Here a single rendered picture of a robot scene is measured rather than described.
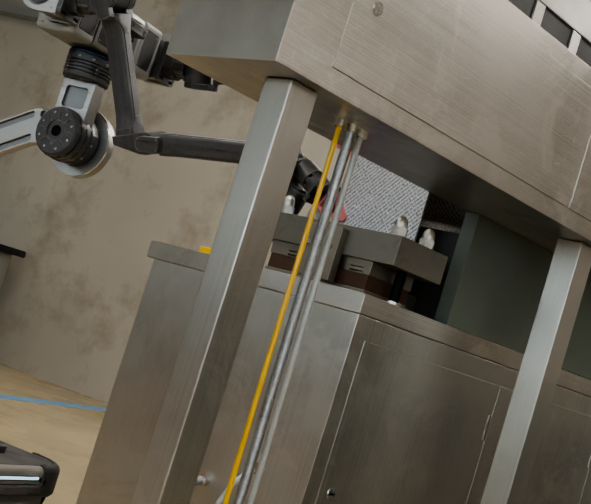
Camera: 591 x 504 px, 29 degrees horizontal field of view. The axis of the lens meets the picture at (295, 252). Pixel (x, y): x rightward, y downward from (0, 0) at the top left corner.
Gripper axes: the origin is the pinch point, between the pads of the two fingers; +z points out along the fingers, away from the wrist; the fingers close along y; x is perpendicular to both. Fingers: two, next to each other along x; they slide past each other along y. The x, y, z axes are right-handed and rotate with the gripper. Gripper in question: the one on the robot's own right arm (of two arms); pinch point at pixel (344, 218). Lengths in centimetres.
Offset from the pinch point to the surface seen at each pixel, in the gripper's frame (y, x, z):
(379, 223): 0.2, 5.6, 9.2
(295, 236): 19.9, -4.5, 10.2
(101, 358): -301, -294, -355
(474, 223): -1.6, 20.6, 27.4
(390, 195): 0.2, 11.6, 6.5
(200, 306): 77, -1, 57
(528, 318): -30.4, 8.8, 34.7
